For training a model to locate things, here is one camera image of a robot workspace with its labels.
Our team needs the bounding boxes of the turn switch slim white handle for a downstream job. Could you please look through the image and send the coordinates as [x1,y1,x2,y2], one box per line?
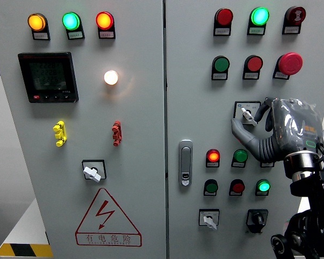
[233,100,262,127]
[198,208,220,231]

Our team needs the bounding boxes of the small green push button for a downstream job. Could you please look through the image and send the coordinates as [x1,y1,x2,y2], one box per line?
[233,148,249,163]
[204,179,219,194]

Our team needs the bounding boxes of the large red stop button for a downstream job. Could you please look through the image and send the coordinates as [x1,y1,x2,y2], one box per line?
[275,52,303,77]

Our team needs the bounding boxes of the small green lit lamp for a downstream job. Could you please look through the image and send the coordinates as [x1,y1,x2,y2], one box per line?
[255,179,271,194]

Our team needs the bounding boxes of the small red push button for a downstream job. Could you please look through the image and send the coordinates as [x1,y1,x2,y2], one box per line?
[229,179,246,194]

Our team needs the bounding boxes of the small red lit lamp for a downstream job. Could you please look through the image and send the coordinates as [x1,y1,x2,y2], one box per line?
[206,148,221,163]

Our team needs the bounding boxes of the pale grey cabinet door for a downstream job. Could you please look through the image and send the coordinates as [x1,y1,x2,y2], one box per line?
[0,0,167,259]
[165,0,324,259]

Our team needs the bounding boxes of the silver door lock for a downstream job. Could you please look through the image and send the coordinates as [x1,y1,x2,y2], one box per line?
[178,139,194,187]

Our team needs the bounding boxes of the dark red buzzer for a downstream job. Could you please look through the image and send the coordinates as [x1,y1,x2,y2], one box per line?
[284,6,307,26]

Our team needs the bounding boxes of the green lit round lamp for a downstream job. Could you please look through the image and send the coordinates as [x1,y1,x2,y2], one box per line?
[62,11,82,31]
[249,6,270,27]

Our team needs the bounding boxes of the dark red round lamp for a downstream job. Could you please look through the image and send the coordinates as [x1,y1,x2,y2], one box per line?
[214,8,234,27]

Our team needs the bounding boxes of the white lit lamp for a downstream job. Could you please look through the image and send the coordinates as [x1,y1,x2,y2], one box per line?
[103,70,119,86]

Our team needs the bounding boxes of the red-orange lit round lamp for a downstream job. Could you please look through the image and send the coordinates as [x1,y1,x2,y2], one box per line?
[95,11,115,31]

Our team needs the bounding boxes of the red warning triangle sticker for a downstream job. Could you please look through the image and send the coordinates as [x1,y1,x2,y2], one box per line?
[75,187,143,247]

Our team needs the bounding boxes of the black display meter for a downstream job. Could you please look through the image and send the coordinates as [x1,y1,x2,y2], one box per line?
[17,52,79,104]

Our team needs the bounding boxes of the yellow round lamp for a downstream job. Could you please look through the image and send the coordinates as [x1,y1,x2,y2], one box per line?
[27,12,48,32]

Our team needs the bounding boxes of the black yellow striped tape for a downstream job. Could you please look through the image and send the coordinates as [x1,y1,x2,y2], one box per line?
[0,243,54,258]

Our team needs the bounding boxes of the turn switch black handle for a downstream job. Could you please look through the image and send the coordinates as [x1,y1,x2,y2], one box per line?
[245,209,269,235]

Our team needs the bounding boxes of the small red handle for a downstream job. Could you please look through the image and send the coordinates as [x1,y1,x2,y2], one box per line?
[111,120,123,147]

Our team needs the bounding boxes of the turn switch wide white handle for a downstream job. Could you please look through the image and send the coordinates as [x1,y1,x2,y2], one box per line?
[81,159,107,183]

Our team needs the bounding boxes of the small yellow handle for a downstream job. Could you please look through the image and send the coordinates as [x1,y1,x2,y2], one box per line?
[52,120,68,147]

